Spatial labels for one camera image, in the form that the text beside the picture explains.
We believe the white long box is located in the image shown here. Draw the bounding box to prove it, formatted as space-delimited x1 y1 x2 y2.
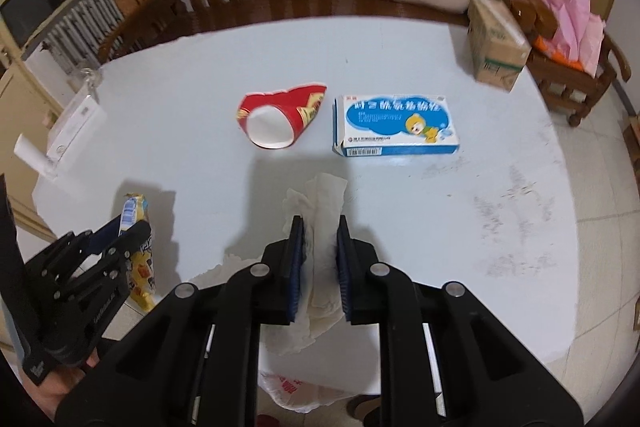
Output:
47 90 106 176

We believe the glass mug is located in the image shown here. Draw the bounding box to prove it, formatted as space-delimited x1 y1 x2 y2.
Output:
77 66 103 94

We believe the crushed red paper cup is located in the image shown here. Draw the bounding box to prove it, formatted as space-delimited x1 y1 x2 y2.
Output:
236 83 326 150

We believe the wooden armchair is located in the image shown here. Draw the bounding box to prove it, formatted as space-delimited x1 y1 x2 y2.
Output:
474 0 634 128

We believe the white red plastic trash bag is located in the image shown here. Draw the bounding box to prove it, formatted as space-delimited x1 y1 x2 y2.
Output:
258 372 354 414

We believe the grey radiator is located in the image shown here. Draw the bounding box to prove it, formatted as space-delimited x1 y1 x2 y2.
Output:
42 0 124 74

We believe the tan green carton box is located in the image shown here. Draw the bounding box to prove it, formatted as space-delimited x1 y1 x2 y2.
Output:
468 0 530 92

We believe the person's left hand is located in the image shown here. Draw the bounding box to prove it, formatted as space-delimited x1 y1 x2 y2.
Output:
18 350 100 421

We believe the person's sandaled foot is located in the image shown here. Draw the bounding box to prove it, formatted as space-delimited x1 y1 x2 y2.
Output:
346 395 381 421

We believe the pink plastic bag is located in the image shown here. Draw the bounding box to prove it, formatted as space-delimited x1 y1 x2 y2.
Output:
535 0 605 77

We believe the white tissue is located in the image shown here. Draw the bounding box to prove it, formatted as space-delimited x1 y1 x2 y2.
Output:
188 171 352 358

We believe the blue white medicine box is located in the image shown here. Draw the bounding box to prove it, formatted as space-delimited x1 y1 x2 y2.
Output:
332 94 460 158

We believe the yellow snack wrapper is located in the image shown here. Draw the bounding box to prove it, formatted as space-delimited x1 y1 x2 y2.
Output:
119 193 155 313

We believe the white paper roll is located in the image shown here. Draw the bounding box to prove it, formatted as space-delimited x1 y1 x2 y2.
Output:
14 134 56 179

